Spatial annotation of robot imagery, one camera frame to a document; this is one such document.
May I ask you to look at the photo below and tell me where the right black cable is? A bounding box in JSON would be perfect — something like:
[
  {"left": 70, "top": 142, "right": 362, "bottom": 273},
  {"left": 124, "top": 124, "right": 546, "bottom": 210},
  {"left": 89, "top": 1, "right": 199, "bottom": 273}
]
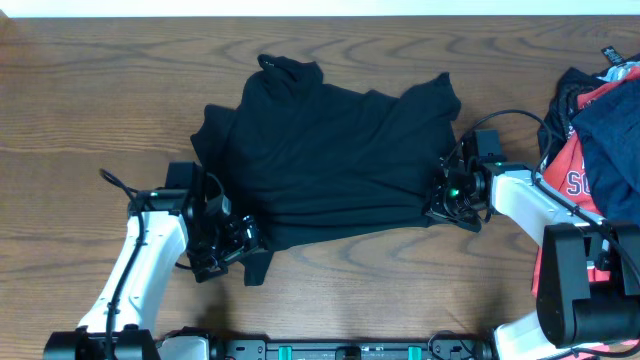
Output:
[{"left": 442, "top": 108, "right": 640, "bottom": 360}]

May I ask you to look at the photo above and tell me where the black cable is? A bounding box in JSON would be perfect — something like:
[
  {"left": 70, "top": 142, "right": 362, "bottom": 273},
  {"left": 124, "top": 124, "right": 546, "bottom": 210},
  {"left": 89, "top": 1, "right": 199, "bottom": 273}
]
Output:
[
  {"left": 442, "top": 108, "right": 640, "bottom": 360},
  {"left": 98, "top": 167, "right": 226, "bottom": 360}
]

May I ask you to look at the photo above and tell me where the red printed shirt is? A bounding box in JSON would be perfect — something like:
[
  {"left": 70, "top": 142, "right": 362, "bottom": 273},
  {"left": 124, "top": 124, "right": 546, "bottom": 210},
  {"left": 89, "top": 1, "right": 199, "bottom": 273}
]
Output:
[{"left": 529, "top": 64, "right": 640, "bottom": 360}]

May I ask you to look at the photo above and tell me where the navy blue shirt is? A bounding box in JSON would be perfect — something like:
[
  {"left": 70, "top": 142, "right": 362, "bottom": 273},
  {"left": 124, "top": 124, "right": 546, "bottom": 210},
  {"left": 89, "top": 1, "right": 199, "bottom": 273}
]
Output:
[{"left": 573, "top": 80, "right": 639, "bottom": 223}]

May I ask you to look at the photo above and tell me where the left black cable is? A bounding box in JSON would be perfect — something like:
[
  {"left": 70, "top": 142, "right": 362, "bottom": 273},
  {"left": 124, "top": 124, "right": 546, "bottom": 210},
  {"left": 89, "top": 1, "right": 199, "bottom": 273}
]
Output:
[{"left": 98, "top": 167, "right": 226, "bottom": 360}]

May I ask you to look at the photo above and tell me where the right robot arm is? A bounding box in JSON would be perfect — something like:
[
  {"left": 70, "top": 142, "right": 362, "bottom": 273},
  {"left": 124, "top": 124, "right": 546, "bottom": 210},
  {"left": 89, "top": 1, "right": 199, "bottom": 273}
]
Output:
[{"left": 423, "top": 130, "right": 639, "bottom": 359}]

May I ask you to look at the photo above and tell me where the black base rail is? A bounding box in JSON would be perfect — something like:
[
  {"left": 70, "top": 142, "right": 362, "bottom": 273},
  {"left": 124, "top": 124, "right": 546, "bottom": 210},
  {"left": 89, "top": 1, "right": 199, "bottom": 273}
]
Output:
[{"left": 159, "top": 327, "right": 496, "bottom": 360}]

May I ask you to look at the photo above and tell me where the black polo shirt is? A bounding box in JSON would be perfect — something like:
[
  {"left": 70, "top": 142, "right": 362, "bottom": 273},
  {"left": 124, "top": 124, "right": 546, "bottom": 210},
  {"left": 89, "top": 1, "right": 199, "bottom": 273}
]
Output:
[{"left": 191, "top": 54, "right": 461, "bottom": 286}]

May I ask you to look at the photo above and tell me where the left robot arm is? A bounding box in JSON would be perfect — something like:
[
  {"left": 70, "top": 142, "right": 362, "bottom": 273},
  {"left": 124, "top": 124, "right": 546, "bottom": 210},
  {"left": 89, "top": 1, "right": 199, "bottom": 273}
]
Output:
[{"left": 43, "top": 162, "right": 266, "bottom": 359}]

